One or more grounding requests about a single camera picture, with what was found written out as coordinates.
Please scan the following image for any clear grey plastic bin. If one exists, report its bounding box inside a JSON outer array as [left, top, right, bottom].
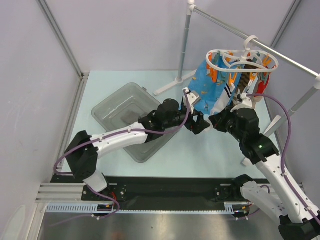
[[91, 82, 184, 164]]

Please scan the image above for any beige sock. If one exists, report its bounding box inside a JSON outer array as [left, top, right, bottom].
[[250, 96, 263, 109]]

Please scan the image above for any white slotted cable duct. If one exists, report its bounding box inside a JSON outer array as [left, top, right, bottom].
[[46, 203, 114, 214]]

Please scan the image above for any white metal drying rack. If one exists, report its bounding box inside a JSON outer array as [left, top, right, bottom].
[[152, 0, 320, 167]]

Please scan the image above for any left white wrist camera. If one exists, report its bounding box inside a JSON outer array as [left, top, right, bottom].
[[182, 87, 201, 113]]

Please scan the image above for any grey sock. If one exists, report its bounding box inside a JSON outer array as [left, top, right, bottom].
[[121, 111, 141, 125]]

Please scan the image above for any white black striped sock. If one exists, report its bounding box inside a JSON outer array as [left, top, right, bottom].
[[210, 83, 236, 116]]

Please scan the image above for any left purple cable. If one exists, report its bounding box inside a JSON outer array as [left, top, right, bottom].
[[53, 89, 191, 221]]

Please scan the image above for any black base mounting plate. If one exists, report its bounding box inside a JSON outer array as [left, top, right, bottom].
[[51, 176, 276, 212]]

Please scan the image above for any white round clip hanger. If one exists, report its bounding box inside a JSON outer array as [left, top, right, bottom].
[[205, 35, 279, 73]]

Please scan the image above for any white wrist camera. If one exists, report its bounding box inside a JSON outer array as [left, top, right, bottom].
[[235, 93, 253, 110], [182, 87, 201, 113]]

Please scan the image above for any orange clothes clip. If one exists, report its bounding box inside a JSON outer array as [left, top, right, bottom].
[[206, 64, 218, 83], [228, 72, 237, 86]]

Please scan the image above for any blue cartoon print sock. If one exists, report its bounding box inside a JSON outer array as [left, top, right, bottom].
[[188, 60, 242, 116]]

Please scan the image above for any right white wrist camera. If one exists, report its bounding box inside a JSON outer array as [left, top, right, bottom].
[[235, 93, 253, 110]]

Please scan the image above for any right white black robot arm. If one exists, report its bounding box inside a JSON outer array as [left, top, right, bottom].
[[209, 107, 320, 240]]

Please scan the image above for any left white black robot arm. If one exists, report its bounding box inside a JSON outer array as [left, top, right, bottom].
[[64, 99, 210, 200]]

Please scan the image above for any brown striped sock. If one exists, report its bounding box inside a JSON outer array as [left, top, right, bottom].
[[232, 72, 251, 105]]

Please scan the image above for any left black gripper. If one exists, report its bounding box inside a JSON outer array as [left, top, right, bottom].
[[163, 103, 210, 135]]

